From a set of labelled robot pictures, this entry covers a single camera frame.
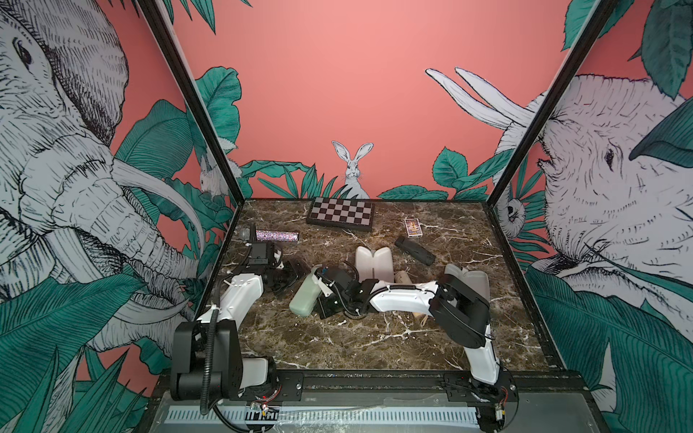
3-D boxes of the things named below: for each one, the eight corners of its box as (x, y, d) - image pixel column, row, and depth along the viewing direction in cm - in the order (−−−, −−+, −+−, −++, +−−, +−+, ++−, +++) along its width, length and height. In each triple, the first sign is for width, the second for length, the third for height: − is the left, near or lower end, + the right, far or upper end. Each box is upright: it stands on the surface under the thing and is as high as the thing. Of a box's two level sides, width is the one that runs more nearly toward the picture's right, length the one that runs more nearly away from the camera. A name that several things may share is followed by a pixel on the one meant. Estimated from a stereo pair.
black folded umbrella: (395, 243, 109) (396, 239, 106) (400, 237, 111) (401, 233, 108) (430, 267, 102) (431, 262, 99) (435, 260, 104) (437, 255, 101)
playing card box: (407, 237, 111) (408, 234, 109) (404, 221, 117) (405, 217, 115) (421, 237, 111) (422, 234, 109) (418, 221, 117) (419, 217, 115)
